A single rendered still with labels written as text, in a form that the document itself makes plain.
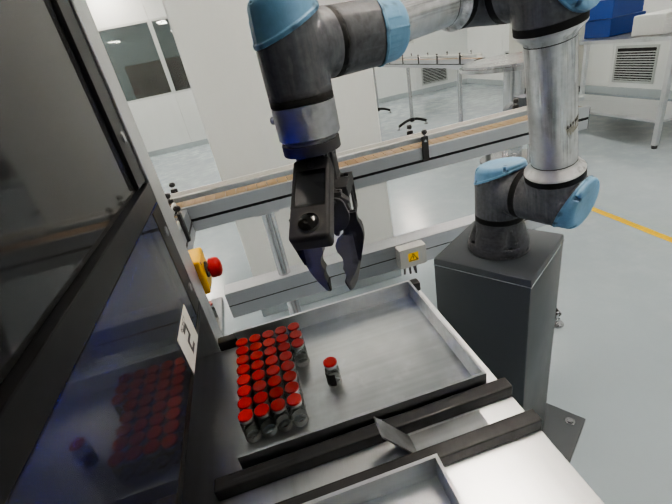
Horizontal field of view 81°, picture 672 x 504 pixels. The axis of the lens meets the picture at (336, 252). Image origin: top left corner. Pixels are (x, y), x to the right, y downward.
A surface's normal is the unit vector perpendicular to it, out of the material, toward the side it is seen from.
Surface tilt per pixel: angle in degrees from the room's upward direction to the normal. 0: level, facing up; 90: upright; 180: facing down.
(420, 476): 90
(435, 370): 0
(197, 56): 90
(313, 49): 90
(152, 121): 90
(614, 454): 0
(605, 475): 0
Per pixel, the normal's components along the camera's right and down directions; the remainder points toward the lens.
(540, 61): -0.60, 0.62
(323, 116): 0.57, 0.29
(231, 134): 0.25, 0.42
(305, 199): -0.23, -0.48
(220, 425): -0.18, -0.87
